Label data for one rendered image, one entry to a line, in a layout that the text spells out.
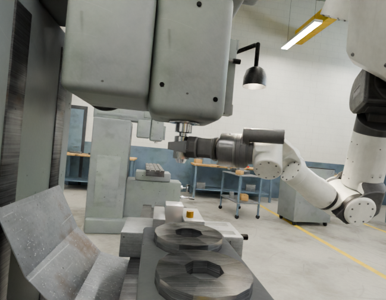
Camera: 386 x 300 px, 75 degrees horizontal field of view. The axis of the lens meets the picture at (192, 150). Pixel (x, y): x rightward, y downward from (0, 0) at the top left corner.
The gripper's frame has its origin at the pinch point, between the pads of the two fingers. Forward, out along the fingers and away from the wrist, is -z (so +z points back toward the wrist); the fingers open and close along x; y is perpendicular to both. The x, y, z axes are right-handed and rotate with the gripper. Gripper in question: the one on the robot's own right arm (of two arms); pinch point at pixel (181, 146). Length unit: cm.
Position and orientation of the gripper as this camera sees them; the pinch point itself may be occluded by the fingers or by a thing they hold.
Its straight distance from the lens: 69.2
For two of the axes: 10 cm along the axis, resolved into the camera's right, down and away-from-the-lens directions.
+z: 9.5, 0.7, -2.9
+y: -0.8, 10.0, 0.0
